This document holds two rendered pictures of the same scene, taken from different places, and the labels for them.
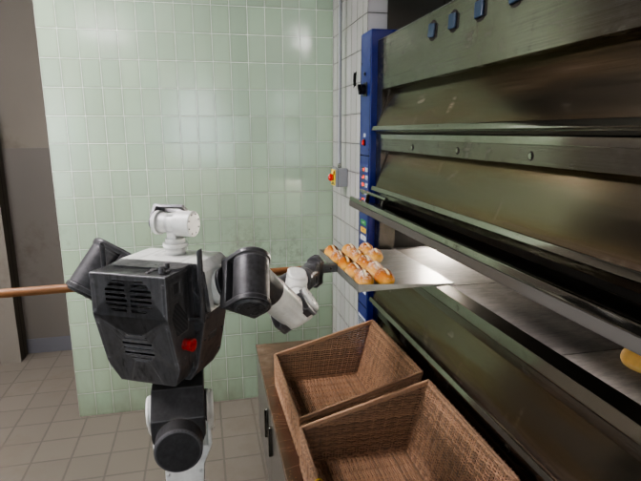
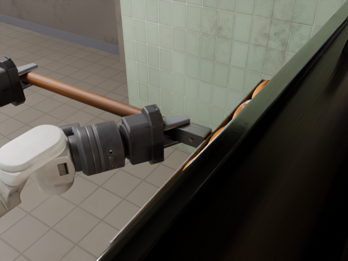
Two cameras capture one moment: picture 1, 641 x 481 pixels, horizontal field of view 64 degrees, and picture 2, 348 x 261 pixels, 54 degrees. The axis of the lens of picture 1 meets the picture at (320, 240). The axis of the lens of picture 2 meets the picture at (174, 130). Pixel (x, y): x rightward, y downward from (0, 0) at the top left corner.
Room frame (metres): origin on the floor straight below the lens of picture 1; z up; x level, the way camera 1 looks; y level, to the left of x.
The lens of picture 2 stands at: (1.52, -0.38, 1.57)
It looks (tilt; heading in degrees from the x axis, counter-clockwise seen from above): 35 degrees down; 46
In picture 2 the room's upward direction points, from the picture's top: straight up
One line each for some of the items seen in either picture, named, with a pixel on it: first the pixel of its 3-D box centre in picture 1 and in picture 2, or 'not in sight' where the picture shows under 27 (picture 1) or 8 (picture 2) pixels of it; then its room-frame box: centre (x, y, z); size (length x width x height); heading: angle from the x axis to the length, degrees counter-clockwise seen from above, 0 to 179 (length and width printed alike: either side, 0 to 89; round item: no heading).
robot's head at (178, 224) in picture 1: (175, 227); not in sight; (1.29, 0.37, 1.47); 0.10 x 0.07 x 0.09; 75
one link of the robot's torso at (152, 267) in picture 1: (166, 309); not in sight; (1.23, 0.39, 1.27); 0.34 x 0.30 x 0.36; 75
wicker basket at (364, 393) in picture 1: (341, 378); not in sight; (1.93, -0.08, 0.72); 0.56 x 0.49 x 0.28; 14
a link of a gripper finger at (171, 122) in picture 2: not in sight; (173, 119); (1.89, 0.01, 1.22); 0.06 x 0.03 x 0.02; 159
